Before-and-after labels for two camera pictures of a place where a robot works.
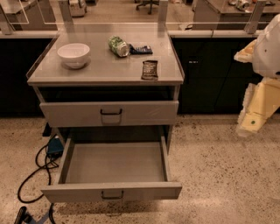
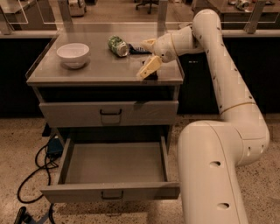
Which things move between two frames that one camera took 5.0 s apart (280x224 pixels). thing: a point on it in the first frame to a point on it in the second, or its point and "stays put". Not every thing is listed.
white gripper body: (268, 55) to (164, 47)
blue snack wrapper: (136, 51) stays put
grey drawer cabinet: (114, 98) stays put
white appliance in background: (77, 9) stays put
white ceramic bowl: (73, 54) stays put
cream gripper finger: (246, 54) to (149, 45)
